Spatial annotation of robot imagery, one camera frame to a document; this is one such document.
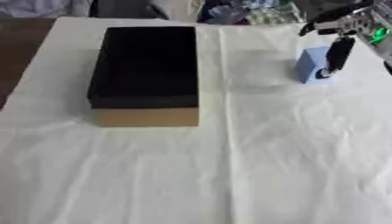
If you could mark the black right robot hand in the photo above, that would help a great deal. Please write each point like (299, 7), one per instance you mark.
(339, 54)

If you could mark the light blue block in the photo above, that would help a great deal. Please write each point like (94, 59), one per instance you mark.
(309, 64)

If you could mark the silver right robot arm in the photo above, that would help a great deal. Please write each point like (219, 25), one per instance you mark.
(380, 32)

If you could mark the tan cardboard box black inside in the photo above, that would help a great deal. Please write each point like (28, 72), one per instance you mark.
(145, 70)

